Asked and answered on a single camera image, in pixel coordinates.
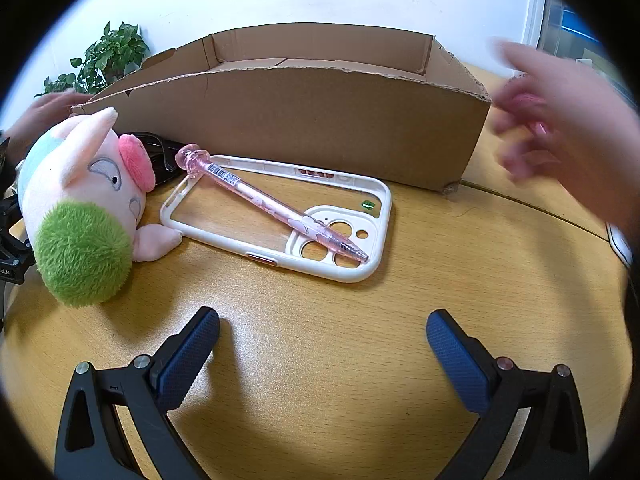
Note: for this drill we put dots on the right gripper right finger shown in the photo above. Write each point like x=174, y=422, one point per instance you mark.
x=553, y=443

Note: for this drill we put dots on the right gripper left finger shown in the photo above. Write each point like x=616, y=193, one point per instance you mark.
x=91, y=443

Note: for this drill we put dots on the pig plush toy green snout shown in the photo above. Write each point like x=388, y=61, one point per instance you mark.
x=82, y=192

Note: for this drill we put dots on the pink transparent pen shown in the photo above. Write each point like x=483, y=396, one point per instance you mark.
x=197, y=162

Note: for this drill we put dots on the black sunglasses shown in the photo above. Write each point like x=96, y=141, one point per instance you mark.
x=162, y=153

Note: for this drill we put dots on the person's left hand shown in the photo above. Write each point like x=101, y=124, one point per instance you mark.
x=44, y=113

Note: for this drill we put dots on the person's right hand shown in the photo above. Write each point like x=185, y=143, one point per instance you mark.
x=581, y=133

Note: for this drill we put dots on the green potted plant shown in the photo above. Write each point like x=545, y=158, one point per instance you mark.
x=119, y=52

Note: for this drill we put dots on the brown cardboard box tray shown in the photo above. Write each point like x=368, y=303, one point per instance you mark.
x=382, y=102

